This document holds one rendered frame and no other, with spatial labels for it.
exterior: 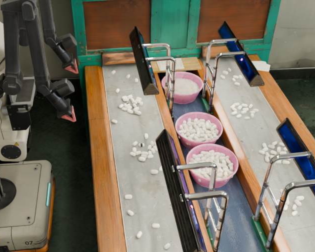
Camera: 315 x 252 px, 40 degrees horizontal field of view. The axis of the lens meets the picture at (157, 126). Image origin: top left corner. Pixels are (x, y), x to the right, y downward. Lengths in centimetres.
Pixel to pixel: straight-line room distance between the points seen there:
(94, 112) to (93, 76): 38
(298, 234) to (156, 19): 158
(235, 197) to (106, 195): 64
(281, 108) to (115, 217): 125
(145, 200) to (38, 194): 91
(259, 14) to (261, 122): 83
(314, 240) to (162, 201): 69
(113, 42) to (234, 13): 82
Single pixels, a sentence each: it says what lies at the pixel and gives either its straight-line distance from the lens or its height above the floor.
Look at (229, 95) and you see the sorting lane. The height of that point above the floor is 74.
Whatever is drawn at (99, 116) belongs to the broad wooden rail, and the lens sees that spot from 248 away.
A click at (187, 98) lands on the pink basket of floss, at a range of 268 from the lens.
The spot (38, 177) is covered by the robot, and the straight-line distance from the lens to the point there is 286.
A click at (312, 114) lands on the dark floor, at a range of 401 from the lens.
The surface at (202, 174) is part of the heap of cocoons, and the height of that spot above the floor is 73.
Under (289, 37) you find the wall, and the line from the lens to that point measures 417.
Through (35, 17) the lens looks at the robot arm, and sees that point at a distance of 178.
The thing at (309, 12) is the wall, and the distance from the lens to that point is 413.
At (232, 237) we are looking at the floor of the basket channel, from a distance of 204.
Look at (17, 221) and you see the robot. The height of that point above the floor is 28.
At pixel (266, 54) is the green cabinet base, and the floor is 75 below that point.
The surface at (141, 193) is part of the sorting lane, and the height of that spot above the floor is 74.
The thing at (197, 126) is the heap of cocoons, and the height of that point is 74.
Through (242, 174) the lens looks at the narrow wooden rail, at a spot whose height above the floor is 74.
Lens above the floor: 230
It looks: 40 degrees down
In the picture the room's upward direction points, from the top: 2 degrees clockwise
